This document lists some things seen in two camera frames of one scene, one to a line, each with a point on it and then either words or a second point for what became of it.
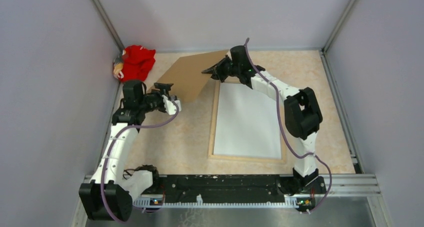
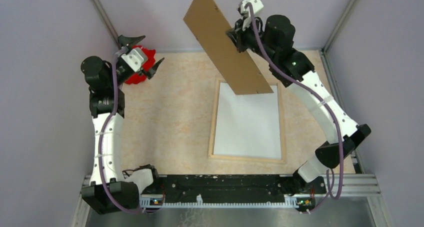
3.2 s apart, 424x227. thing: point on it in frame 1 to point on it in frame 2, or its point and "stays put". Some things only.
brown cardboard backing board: x=185 y=73 to x=209 y=24
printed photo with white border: x=247 y=123 stays put
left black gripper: x=164 y=88 to x=129 y=41
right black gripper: x=216 y=70 to x=237 y=34
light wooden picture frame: x=213 y=132 stays put
